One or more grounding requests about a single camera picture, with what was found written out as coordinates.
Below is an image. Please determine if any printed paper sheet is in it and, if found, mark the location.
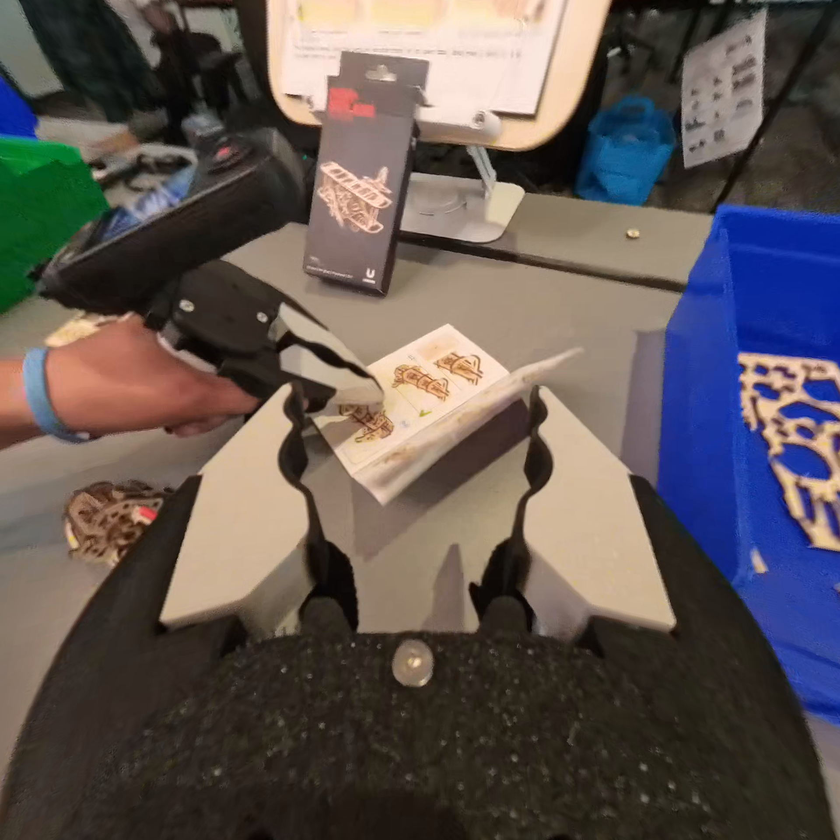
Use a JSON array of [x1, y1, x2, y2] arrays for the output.
[[681, 10, 767, 168]]

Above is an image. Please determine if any wooden instruction board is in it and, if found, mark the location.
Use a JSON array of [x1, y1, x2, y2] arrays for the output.
[[266, 0, 613, 153]]

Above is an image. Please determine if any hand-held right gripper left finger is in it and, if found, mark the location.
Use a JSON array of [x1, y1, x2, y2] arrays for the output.
[[159, 384, 329, 639]]

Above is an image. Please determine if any blue bag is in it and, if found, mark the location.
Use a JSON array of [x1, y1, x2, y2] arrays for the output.
[[576, 97, 677, 206]]

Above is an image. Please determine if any black kit box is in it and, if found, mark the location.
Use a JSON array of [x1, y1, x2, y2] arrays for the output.
[[303, 52, 431, 296]]

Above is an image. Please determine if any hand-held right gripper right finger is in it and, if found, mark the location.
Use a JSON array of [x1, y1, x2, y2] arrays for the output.
[[515, 386, 678, 643]]

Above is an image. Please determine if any wooden biplane model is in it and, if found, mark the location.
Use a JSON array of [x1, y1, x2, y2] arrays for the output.
[[63, 481, 172, 565]]

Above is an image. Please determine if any instruction booklet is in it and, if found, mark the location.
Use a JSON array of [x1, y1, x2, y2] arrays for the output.
[[315, 323, 585, 506]]

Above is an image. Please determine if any blue plastic bin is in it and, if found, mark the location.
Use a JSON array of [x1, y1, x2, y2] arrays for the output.
[[658, 205, 840, 726]]

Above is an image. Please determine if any wooden parts sheet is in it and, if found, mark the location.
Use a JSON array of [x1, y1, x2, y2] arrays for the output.
[[738, 353, 840, 552]]

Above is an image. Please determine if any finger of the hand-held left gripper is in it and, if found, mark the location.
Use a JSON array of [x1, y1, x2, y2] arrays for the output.
[[280, 303, 376, 383], [281, 350, 386, 408]]

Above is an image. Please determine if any blue wristband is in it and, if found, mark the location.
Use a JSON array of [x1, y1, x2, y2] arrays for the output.
[[23, 348, 93, 442]]

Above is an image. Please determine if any green plastic bin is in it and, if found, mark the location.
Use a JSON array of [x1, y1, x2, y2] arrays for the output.
[[0, 134, 109, 312]]

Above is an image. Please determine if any person's left hand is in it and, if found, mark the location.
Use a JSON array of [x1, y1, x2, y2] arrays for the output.
[[62, 320, 263, 438]]

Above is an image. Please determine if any white board stand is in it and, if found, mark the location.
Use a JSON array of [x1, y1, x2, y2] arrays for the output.
[[399, 110, 526, 245]]

